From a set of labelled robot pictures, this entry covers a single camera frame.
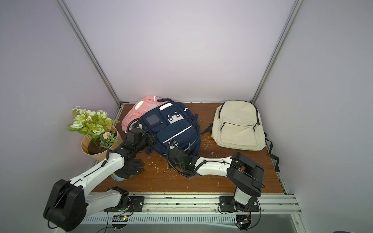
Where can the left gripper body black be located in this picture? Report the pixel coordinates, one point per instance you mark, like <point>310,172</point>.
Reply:
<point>145,141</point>

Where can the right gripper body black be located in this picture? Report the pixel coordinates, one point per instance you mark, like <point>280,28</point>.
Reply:
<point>173,153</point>

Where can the navy blue backpack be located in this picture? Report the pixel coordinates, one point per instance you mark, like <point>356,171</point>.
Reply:
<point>172,123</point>

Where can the cream canvas backpack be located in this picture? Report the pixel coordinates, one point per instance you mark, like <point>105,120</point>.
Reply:
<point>238,125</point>

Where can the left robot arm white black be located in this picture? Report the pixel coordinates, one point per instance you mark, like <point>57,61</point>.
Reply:
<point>73,200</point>

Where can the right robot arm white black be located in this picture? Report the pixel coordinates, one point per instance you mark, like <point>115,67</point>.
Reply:
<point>246,174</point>

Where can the pink backpack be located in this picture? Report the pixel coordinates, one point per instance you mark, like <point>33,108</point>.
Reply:
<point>139,109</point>

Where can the black glove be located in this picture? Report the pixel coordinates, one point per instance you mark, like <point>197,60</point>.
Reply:
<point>135,167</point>

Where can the brown paper flower pot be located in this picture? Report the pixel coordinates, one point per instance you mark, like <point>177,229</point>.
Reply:
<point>99,153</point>

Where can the artificial green flower bouquet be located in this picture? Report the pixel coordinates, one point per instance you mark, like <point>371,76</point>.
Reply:
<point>95,124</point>

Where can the teal bowl with handle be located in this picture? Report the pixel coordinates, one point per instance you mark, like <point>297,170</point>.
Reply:
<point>117,178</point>

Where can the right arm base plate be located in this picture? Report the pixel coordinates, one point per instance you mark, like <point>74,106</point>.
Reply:
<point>228,204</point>

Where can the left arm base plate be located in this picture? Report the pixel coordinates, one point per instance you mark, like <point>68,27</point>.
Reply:
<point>129,204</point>

